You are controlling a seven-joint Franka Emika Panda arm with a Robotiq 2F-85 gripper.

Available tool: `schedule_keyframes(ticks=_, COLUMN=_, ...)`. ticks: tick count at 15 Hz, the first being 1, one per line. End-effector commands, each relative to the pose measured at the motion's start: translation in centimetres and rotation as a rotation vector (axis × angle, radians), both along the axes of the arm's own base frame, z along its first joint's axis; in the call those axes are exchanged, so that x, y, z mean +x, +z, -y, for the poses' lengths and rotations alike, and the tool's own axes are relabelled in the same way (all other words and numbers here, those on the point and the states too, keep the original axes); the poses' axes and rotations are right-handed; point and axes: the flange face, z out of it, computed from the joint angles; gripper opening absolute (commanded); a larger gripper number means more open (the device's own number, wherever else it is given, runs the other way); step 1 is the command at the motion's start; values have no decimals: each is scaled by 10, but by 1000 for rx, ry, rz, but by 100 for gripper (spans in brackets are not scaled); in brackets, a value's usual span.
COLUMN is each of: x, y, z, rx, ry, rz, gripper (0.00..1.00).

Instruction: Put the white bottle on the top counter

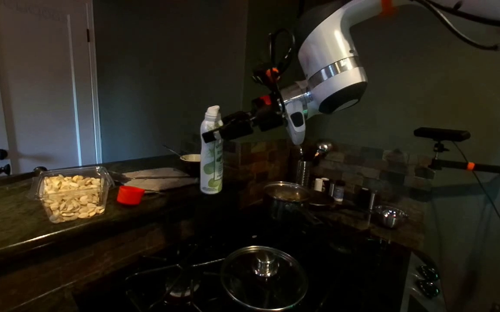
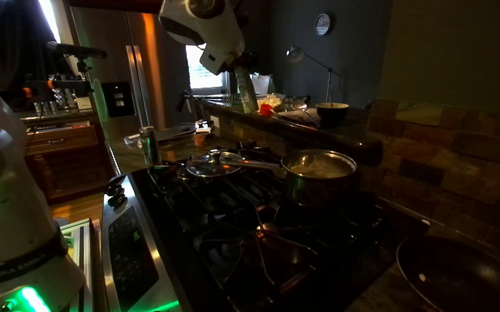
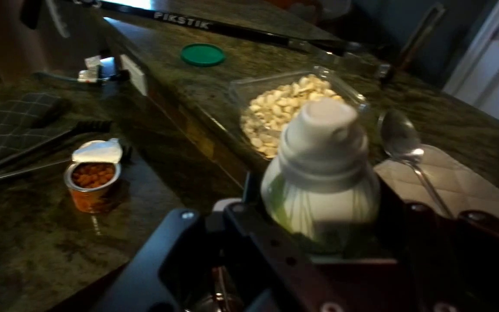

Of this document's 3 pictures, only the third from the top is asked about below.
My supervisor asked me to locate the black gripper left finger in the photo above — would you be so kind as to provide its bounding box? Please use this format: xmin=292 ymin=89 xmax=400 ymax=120
xmin=89 ymin=207 xmax=205 ymax=312

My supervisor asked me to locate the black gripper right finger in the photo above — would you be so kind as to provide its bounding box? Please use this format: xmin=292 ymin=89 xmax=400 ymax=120
xmin=403 ymin=201 xmax=499 ymax=312

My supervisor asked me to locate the open orange food cup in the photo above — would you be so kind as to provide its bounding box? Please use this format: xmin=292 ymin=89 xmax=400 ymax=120
xmin=62 ymin=137 xmax=126 ymax=217

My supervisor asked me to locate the large metal spoon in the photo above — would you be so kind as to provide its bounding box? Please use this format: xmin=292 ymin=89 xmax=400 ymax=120
xmin=375 ymin=108 xmax=457 ymax=222

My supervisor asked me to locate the white door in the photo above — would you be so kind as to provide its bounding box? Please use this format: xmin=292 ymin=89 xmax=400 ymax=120
xmin=441 ymin=0 xmax=499 ymax=136

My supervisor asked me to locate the clear container of pasta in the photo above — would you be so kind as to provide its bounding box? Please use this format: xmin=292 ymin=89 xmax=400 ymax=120
xmin=228 ymin=66 xmax=372 ymax=163

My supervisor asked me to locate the small white object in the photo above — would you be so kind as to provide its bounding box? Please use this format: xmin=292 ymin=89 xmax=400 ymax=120
xmin=76 ymin=54 xmax=103 ymax=87

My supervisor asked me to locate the round green lid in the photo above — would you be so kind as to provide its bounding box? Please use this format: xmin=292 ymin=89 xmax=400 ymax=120
xmin=178 ymin=42 xmax=228 ymax=70

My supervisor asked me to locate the brown wooden chair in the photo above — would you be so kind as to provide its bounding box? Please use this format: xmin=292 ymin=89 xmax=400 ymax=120
xmin=379 ymin=2 xmax=448 ymax=90

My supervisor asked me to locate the black Pikstik reacher stick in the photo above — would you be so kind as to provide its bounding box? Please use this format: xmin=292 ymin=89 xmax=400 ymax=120
xmin=96 ymin=0 xmax=391 ymax=78

